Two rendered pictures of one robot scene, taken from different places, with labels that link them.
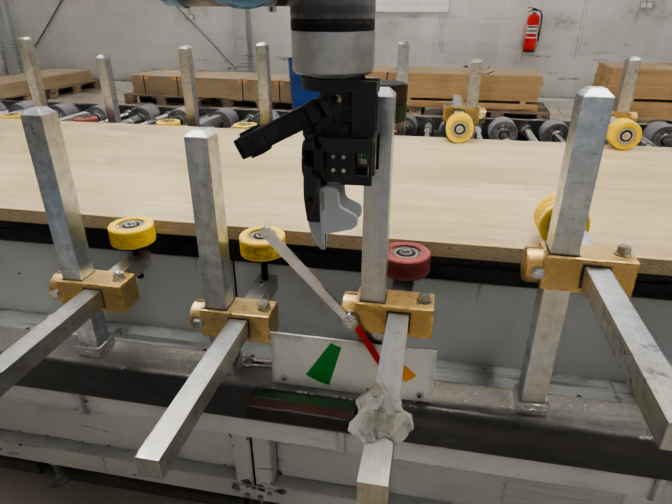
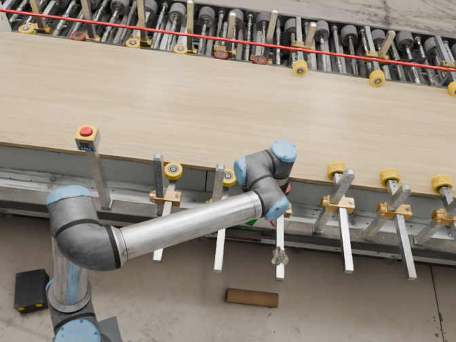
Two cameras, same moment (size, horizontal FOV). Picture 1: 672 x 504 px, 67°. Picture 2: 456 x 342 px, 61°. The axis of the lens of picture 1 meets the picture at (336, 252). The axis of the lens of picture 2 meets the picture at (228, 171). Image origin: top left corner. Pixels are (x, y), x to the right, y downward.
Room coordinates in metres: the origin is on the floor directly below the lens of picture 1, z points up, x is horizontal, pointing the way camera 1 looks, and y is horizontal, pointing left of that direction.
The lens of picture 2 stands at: (-0.20, 0.38, 2.34)
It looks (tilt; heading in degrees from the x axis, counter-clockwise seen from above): 53 degrees down; 346
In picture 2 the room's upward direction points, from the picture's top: 9 degrees clockwise
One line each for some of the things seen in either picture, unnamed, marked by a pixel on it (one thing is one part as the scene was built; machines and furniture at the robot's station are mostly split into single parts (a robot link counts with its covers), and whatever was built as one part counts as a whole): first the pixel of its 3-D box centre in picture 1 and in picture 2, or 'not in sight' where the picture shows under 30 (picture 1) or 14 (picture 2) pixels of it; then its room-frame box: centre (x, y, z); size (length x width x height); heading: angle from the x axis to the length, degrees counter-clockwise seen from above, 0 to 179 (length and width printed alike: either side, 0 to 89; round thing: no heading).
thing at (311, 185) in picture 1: (314, 184); not in sight; (0.58, 0.03, 1.07); 0.05 x 0.02 x 0.09; 169
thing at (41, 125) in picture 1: (74, 255); (160, 189); (0.76, 0.43, 0.89); 0.04 x 0.04 x 0.48; 79
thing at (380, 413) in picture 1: (383, 406); (280, 255); (0.42, -0.05, 0.87); 0.09 x 0.07 x 0.02; 169
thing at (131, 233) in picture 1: (135, 250); (173, 175); (0.86, 0.37, 0.85); 0.08 x 0.08 x 0.11
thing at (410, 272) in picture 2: not in sight; (400, 222); (0.51, -0.58, 0.95); 0.50 x 0.04 x 0.04; 169
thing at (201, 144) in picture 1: (217, 280); (216, 199); (0.71, 0.19, 0.87); 0.04 x 0.04 x 0.48; 79
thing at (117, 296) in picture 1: (93, 289); (165, 197); (0.75, 0.41, 0.83); 0.14 x 0.06 x 0.05; 79
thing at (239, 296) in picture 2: not in sight; (252, 297); (0.52, -0.07, 0.04); 0.30 x 0.08 x 0.08; 79
